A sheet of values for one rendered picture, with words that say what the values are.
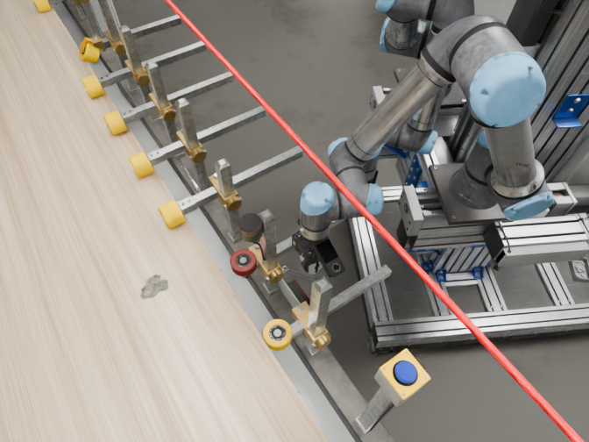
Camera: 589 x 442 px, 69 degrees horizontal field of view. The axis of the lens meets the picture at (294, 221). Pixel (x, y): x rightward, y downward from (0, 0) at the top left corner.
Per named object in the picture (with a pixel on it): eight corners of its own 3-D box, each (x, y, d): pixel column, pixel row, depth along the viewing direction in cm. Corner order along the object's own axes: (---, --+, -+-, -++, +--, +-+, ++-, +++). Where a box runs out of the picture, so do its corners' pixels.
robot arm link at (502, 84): (531, 169, 115) (507, 8, 74) (559, 214, 107) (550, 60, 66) (486, 188, 119) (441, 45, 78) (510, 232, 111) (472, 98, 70)
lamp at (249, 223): (259, 252, 130) (254, 210, 112) (269, 265, 127) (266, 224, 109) (243, 260, 128) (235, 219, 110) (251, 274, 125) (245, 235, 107)
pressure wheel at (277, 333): (267, 331, 129) (266, 316, 119) (294, 334, 128) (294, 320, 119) (262, 357, 124) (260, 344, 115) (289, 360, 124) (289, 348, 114)
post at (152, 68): (182, 155, 186) (153, 58, 147) (186, 160, 185) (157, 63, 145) (174, 159, 185) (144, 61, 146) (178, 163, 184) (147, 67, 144)
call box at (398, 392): (398, 360, 90) (406, 347, 83) (421, 388, 86) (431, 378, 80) (372, 378, 87) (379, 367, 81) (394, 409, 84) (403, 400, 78)
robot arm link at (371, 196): (374, 165, 103) (329, 170, 102) (387, 202, 97) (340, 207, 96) (369, 185, 109) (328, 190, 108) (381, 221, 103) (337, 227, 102)
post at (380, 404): (365, 410, 125) (398, 367, 88) (377, 426, 123) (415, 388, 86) (354, 420, 124) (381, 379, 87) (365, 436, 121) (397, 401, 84)
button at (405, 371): (405, 359, 83) (407, 356, 81) (419, 376, 81) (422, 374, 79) (389, 371, 81) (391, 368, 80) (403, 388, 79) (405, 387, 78)
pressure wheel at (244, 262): (250, 261, 142) (247, 243, 133) (263, 280, 138) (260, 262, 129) (229, 273, 140) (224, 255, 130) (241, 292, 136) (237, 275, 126)
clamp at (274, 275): (262, 248, 142) (261, 239, 138) (284, 278, 136) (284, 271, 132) (248, 256, 141) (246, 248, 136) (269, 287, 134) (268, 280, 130)
